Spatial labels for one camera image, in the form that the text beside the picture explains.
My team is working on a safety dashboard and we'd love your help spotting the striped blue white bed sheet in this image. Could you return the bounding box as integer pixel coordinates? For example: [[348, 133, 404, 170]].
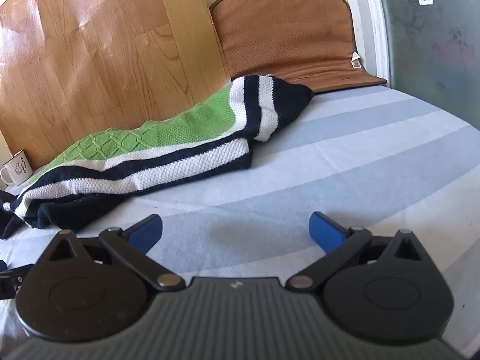
[[0, 84, 480, 360]]

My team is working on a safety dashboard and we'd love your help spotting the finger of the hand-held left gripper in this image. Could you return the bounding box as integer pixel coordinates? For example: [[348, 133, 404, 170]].
[[0, 260, 35, 301]]

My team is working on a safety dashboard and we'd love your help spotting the frosted glass window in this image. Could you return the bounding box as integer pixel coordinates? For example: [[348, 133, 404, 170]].
[[376, 0, 480, 130]]

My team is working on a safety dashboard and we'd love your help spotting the green white navy knit sweater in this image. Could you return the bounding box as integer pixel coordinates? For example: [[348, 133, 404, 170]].
[[0, 75, 315, 241]]

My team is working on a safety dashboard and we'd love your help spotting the wood pattern wall board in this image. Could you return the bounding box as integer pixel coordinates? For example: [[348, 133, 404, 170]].
[[0, 0, 232, 170]]

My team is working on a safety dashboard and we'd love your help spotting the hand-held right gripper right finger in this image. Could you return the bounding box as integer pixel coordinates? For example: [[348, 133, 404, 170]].
[[287, 212, 423, 292]]

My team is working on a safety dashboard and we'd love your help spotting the white printed enamel mug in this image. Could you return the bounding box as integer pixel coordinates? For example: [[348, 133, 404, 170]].
[[0, 150, 34, 187]]

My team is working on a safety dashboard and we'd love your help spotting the brown perforated cushion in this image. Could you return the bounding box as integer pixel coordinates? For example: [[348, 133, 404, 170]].
[[208, 0, 388, 93]]

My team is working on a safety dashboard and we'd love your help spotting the white window frame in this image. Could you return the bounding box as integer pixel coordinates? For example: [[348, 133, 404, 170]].
[[340, 0, 391, 88]]

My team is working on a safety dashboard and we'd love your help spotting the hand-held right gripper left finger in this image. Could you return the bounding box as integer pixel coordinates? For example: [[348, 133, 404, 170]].
[[49, 214, 185, 292]]

